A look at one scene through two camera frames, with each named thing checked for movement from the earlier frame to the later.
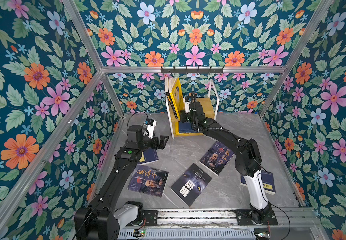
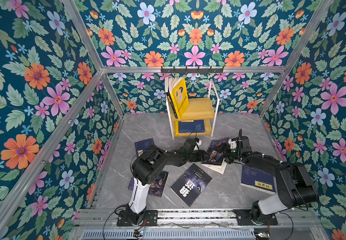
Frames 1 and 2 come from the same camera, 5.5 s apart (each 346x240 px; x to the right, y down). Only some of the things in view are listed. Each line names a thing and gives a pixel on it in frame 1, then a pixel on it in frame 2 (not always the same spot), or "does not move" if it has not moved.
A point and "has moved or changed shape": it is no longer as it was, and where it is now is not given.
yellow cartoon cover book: x=175 y=90 has moved or changed shape
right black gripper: x=183 y=115 -> x=225 y=152
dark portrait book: x=216 y=158 has moved or changed shape
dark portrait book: x=148 y=180 does not move
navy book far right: x=268 y=181 does not move
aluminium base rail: x=190 y=219 does not move
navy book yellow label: x=185 y=127 does not move
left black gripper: x=156 y=145 -> x=202 y=156
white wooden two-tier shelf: x=206 y=103 does not move
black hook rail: x=192 y=71 does not move
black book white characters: x=191 y=184 does not move
